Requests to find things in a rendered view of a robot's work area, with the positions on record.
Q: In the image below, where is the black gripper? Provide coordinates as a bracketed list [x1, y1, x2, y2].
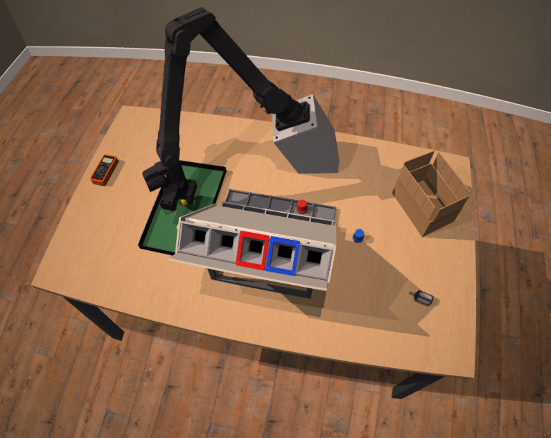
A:
[168, 176, 198, 205]

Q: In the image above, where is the red plug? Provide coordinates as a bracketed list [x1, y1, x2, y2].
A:
[297, 200, 308, 213]

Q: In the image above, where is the grey slanted panel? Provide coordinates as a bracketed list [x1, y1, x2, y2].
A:
[168, 189, 336, 291]

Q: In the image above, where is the green tray with black rim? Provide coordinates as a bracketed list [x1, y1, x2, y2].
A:
[138, 160, 227, 256]

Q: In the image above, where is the orange digital multimeter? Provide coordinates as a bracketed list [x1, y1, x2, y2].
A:
[90, 155, 119, 186]

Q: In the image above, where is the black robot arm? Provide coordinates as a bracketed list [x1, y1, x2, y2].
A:
[142, 7, 310, 211]

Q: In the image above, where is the blue round disc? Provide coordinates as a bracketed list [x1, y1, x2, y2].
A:
[353, 229, 365, 243]

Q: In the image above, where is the blue square funnel band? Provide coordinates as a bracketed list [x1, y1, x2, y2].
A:
[265, 236, 300, 276]

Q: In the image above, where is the red square frame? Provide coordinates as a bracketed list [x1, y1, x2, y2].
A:
[236, 231, 270, 270]

